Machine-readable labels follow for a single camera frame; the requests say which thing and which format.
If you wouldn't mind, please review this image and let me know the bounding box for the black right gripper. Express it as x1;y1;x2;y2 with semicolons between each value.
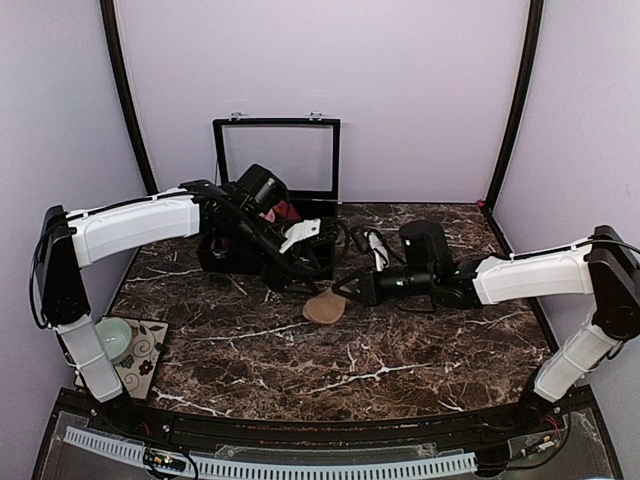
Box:
333;264;436;307

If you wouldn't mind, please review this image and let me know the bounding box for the tan ribbed sock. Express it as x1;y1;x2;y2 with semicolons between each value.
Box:
302;288;347;325

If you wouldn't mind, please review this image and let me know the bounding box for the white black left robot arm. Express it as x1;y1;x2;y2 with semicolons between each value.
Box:
28;164;322;436

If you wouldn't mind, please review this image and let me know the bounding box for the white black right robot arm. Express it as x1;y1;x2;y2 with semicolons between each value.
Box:
332;220;639;434

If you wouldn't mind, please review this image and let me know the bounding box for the dark red folded sock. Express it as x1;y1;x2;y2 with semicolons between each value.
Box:
273;201;302;222

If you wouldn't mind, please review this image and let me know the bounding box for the maroon orange rolled sock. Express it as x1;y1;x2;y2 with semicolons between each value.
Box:
210;238;229;253

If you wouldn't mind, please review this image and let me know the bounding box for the black box with glass lid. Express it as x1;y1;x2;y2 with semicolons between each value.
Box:
197;117;341;279

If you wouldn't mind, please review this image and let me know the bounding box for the floral placemat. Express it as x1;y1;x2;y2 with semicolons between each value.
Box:
74;315;170;400

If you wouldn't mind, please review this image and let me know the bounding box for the pale green bowl on mat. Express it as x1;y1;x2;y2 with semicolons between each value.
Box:
96;317;133;364

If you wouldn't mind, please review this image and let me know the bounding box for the small circuit board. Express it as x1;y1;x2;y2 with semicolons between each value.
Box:
143;449;187;472

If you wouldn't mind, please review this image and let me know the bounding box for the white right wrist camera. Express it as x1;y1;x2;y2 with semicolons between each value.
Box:
350;225;391;272

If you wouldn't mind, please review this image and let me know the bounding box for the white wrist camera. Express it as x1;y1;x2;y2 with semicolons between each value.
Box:
279;218;321;254
350;225;391;272

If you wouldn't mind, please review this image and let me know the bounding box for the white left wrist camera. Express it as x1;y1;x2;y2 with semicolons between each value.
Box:
279;218;321;254

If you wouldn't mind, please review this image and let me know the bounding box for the white slotted cable duct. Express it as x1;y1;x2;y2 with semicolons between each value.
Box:
63;427;477;479

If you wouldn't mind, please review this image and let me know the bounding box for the black front table rail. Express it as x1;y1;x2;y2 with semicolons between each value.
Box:
54;387;596;451

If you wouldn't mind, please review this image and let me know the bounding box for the black left frame post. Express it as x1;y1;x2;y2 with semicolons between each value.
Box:
99;0;159;194

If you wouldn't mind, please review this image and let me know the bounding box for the black frame post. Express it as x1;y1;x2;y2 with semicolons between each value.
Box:
484;0;545;211
99;0;159;194

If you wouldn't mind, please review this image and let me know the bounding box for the black right frame post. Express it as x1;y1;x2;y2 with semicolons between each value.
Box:
484;0;545;211

